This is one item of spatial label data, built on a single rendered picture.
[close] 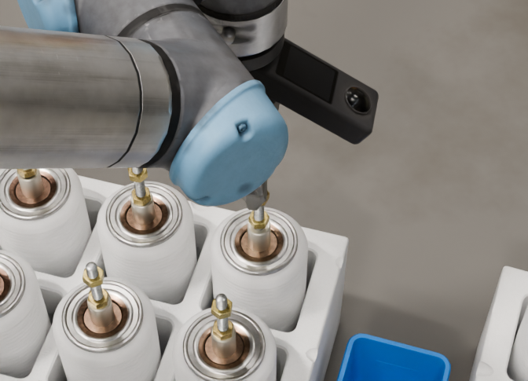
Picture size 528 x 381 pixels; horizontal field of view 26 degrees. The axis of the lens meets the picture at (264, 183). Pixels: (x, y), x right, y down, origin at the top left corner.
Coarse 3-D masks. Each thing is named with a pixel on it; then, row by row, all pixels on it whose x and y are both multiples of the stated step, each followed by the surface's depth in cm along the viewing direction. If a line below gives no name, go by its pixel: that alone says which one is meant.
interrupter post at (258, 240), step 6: (252, 228) 109; (252, 234) 108; (258, 234) 108; (264, 234) 108; (252, 240) 109; (258, 240) 109; (264, 240) 109; (252, 246) 110; (258, 246) 110; (264, 246) 110
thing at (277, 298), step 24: (288, 216) 113; (216, 240) 112; (216, 264) 110; (288, 264) 110; (216, 288) 114; (240, 288) 110; (264, 288) 109; (288, 288) 111; (264, 312) 113; (288, 312) 115
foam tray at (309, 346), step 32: (96, 192) 123; (96, 224) 121; (96, 256) 119; (320, 256) 119; (64, 288) 116; (192, 288) 116; (320, 288) 116; (160, 320) 115; (320, 320) 114; (288, 352) 112; (320, 352) 116
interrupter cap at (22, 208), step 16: (0, 176) 115; (16, 176) 116; (48, 176) 116; (64, 176) 115; (0, 192) 114; (16, 192) 115; (48, 192) 115; (64, 192) 114; (0, 208) 114; (16, 208) 113; (32, 208) 113; (48, 208) 113
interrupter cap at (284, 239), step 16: (240, 224) 112; (272, 224) 112; (288, 224) 112; (224, 240) 111; (240, 240) 111; (272, 240) 111; (288, 240) 111; (224, 256) 110; (240, 256) 110; (256, 256) 110; (272, 256) 110; (288, 256) 110; (256, 272) 109; (272, 272) 109
